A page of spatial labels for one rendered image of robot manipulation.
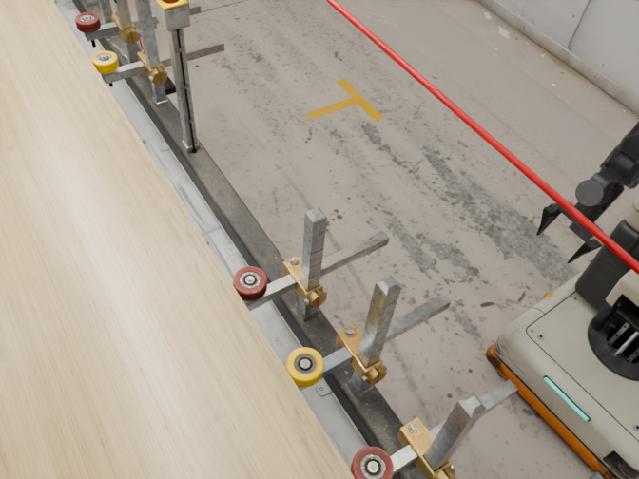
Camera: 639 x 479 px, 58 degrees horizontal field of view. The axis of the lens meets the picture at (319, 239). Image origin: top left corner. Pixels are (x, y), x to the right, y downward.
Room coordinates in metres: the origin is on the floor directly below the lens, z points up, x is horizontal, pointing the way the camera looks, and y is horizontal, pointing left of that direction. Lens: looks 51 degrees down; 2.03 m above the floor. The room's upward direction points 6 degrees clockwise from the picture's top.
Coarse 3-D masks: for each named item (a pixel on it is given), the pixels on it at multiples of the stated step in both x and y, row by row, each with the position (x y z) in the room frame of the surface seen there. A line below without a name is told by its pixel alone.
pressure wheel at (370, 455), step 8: (368, 448) 0.40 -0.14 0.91; (376, 448) 0.41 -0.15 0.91; (360, 456) 0.39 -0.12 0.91; (368, 456) 0.39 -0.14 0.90; (376, 456) 0.39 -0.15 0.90; (384, 456) 0.39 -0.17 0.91; (352, 464) 0.37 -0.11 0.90; (360, 464) 0.37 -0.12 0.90; (368, 464) 0.37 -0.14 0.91; (376, 464) 0.37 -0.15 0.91; (384, 464) 0.38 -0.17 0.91; (392, 464) 0.38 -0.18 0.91; (352, 472) 0.36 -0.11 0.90; (360, 472) 0.36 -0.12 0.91; (368, 472) 0.36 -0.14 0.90; (376, 472) 0.36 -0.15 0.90; (384, 472) 0.36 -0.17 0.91; (392, 472) 0.36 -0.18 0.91
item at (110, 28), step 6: (192, 6) 2.01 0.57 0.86; (198, 6) 2.02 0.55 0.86; (192, 12) 2.00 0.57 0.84; (198, 12) 2.02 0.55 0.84; (132, 18) 1.89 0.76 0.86; (138, 18) 1.89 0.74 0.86; (156, 18) 1.92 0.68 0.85; (108, 24) 1.84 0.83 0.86; (114, 24) 1.84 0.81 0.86; (138, 24) 1.88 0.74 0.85; (102, 30) 1.80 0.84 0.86; (108, 30) 1.81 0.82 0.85; (114, 30) 1.82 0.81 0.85; (90, 36) 1.77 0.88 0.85; (96, 36) 1.78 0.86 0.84; (102, 36) 1.79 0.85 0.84
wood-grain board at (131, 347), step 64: (0, 0) 1.85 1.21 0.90; (0, 64) 1.49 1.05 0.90; (64, 64) 1.52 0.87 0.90; (0, 128) 1.20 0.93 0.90; (64, 128) 1.22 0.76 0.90; (128, 128) 1.25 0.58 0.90; (0, 192) 0.96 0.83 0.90; (64, 192) 0.98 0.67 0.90; (128, 192) 1.01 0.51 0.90; (0, 256) 0.77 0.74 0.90; (64, 256) 0.78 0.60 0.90; (128, 256) 0.80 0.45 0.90; (192, 256) 0.82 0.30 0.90; (0, 320) 0.60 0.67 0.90; (64, 320) 0.61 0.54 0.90; (128, 320) 0.63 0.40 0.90; (192, 320) 0.65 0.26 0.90; (0, 384) 0.46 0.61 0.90; (64, 384) 0.47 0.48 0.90; (128, 384) 0.49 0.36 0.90; (192, 384) 0.50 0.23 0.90; (256, 384) 0.51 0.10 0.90; (0, 448) 0.33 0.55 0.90; (64, 448) 0.35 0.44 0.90; (128, 448) 0.36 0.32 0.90; (192, 448) 0.37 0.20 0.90; (256, 448) 0.38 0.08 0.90; (320, 448) 0.40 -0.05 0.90
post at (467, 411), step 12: (468, 396) 0.44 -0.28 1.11; (456, 408) 0.42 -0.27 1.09; (468, 408) 0.41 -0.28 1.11; (480, 408) 0.42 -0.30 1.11; (456, 420) 0.41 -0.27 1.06; (468, 420) 0.40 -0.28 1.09; (444, 432) 0.42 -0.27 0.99; (456, 432) 0.40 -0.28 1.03; (468, 432) 0.42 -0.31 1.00; (432, 444) 0.43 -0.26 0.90; (444, 444) 0.41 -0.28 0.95; (456, 444) 0.41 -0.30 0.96; (432, 456) 0.42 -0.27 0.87; (444, 456) 0.40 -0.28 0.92
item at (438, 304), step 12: (432, 300) 0.80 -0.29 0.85; (444, 300) 0.81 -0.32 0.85; (420, 312) 0.77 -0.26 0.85; (432, 312) 0.77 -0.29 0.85; (396, 324) 0.73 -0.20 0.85; (408, 324) 0.73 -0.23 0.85; (396, 336) 0.71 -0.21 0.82; (324, 360) 0.61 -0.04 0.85; (336, 360) 0.62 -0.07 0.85; (348, 360) 0.62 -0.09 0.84; (324, 372) 0.59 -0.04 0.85
